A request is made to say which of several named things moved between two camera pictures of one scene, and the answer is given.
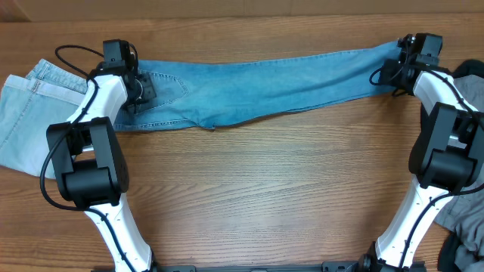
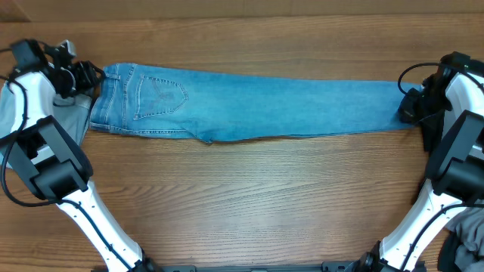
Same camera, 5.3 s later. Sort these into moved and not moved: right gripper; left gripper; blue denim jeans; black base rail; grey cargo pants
Moved: left gripper; blue denim jeans; right gripper
Not moved: grey cargo pants; black base rail
